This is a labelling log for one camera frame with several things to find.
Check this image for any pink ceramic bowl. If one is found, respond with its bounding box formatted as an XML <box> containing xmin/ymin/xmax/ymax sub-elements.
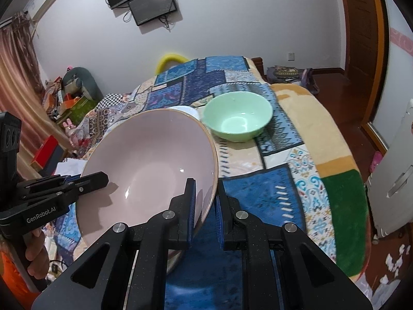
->
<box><xmin>76</xmin><ymin>108</ymin><xmax>220</xmax><ymax>274</ymax></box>

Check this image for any mint green bowl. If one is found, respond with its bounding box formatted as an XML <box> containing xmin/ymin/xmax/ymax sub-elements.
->
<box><xmin>201</xmin><ymin>91</ymin><xmax>274</xmax><ymax>143</ymax></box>

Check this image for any white bowl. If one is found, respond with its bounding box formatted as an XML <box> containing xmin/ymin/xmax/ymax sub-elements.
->
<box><xmin>170</xmin><ymin>106</ymin><xmax>200</xmax><ymax>120</ymax></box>

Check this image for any person's left hand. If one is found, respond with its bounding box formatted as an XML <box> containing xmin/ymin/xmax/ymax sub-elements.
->
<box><xmin>25</xmin><ymin>229</ymin><xmax>50</xmax><ymax>280</ymax></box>

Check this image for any red box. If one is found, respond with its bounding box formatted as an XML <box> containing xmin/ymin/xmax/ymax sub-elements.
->
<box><xmin>30</xmin><ymin>135</ymin><xmax>59</xmax><ymax>172</ymax></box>

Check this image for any pink rabbit toy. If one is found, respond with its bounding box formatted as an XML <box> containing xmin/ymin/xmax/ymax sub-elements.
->
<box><xmin>62</xmin><ymin>118</ymin><xmax>76</xmax><ymax>137</ymax></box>

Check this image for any blue patchwork tablecloth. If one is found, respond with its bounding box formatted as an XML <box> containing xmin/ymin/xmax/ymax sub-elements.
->
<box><xmin>54</xmin><ymin>56</ymin><xmax>337</xmax><ymax>309</ymax></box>

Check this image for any green box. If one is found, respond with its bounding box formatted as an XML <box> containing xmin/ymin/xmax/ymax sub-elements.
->
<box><xmin>69</xmin><ymin>97</ymin><xmax>97</xmax><ymax>126</ymax></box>

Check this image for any grey-green stuffed cushion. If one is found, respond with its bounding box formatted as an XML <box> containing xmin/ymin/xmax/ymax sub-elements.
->
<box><xmin>61</xmin><ymin>67</ymin><xmax>103</xmax><ymax>102</ymax></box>

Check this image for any pink patterned curtain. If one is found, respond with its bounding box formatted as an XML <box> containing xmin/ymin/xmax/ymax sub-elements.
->
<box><xmin>1</xmin><ymin>12</ymin><xmax>71</xmax><ymax>179</ymax></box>

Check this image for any cream and green fleece blanket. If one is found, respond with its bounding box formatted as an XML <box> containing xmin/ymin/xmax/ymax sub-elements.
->
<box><xmin>241</xmin><ymin>57</ymin><xmax>372</xmax><ymax>285</ymax></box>

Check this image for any yellow round object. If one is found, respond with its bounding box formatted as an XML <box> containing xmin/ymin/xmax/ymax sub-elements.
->
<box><xmin>155</xmin><ymin>53</ymin><xmax>189</xmax><ymax>75</ymax></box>

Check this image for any pink slipper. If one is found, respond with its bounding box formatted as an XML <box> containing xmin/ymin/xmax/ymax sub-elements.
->
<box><xmin>369</xmin><ymin>151</ymin><xmax>383</xmax><ymax>173</ymax></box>

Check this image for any wooden door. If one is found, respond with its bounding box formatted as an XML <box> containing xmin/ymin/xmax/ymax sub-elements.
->
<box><xmin>335</xmin><ymin>0</ymin><xmax>388</xmax><ymax>130</ymax></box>

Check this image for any white appliance with handle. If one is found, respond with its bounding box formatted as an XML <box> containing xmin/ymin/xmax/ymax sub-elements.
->
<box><xmin>366</xmin><ymin>101</ymin><xmax>413</xmax><ymax>238</ymax></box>

